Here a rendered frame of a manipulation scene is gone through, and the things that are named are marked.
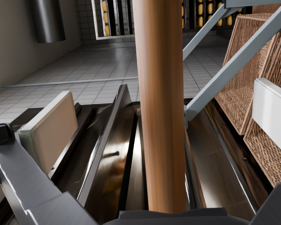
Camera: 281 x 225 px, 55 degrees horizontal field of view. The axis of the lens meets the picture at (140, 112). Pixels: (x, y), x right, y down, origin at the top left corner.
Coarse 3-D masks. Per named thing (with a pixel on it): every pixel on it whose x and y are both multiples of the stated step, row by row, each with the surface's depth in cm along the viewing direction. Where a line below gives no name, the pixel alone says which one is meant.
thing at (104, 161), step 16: (128, 96) 166; (112, 112) 125; (128, 112) 154; (112, 128) 110; (128, 128) 144; (112, 144) 104; (128, 144) 135; (96, 160) 86; (112, 160) 99; (96, 176) 79; (112, 176) 95; (96, 192) 76; (112, 192) 91; (96, 208) 73; (112, 208) 87
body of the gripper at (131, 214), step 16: (208, 208) 8; (224, 208) 8; (112, 224) 7; (128, 224) 7; (144, 224) 7; (160, 224) 7; (176, 224) 7; (192, 224) 7; (208, 224) 7; (224, 224) 7; (240, 224) 7
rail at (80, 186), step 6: (120, 90) 158; (114, 102) 139; (108, 114) 124; (108, 120) 117; (102, 132) 106; (96, 144) 97; (96, 150) 92; (90, 156) 90; (90, 162) 85; (90, 168) 82; (84, 174) 80; (84, 180) 77; (78, 186) 75; (78, 192) 72; (78, 198) 70
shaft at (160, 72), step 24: (144, 0) 15; (168, 0) 15; (144, 24) 16; (168, 24) 16; (144, 48) 16; (168, 48) 16; (144, 72) 17; (168, 72) 17; (144, 96) 18; (168, 96) 17; (144, 120) 18; (168, 120) 18; (144, 144) 20; (168, 144) 18; (168, 168) 19; (168, 192) 20
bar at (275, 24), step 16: (224, 0) 92; (240, 0) 91; (256, 0) 91; (272, 0) 91; (224, 16) 95; (272, 16) 50; (256, 32) 52; (272, 32) 50; (192, 48) 99; (256, 48) 51; (240, 64) 53; (224, 80) 54; (208, 96) 55; (192, 112) 57; (192, 160) 40; (192, 176) 36; (192, 192) 33; (192, 208) 30
